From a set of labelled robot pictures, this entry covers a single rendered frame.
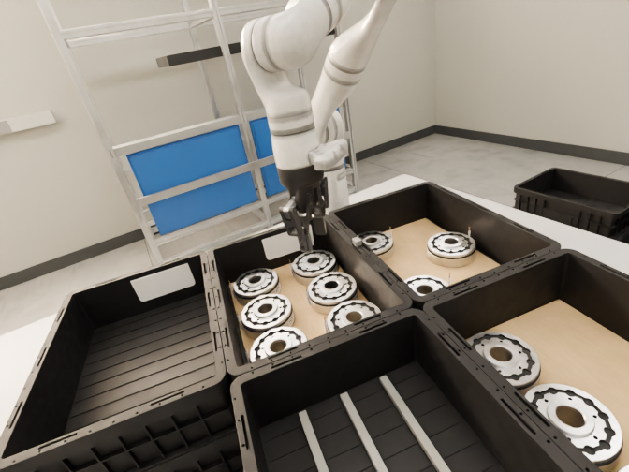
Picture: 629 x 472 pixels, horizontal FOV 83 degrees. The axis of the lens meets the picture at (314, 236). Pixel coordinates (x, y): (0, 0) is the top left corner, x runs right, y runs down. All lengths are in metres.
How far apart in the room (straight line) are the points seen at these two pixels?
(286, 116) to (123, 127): 2.81
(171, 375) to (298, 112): 0.51
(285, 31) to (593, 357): 0.64
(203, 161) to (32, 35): 1.42
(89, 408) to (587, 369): 0.80
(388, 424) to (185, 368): 0.38
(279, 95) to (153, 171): 1.98
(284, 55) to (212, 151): 2.03
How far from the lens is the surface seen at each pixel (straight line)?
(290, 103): 0.54
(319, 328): 0.71
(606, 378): 0.68
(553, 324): 0.74
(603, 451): 0.57
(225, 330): 0.64
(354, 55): 0.85
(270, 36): 0.53
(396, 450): 0.56
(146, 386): 0.75
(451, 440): 0.57
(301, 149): 0.55
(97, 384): 0.82
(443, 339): 0.56
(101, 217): 3.45
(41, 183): 3.39
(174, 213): 2.56
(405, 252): 0.89
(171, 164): 2.48
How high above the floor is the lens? 1.32
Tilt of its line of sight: 29 degrees down
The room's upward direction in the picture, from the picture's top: 11 degrees counter-clockwise
